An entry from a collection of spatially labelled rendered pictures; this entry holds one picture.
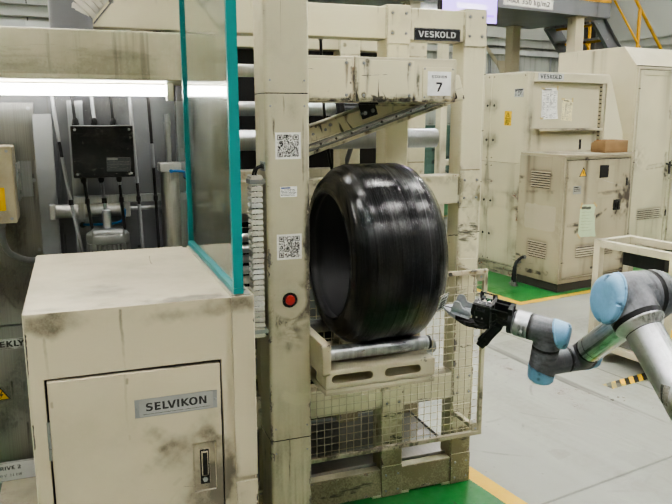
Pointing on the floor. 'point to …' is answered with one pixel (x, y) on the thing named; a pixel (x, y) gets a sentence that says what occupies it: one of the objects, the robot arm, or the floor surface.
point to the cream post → (297, 396)
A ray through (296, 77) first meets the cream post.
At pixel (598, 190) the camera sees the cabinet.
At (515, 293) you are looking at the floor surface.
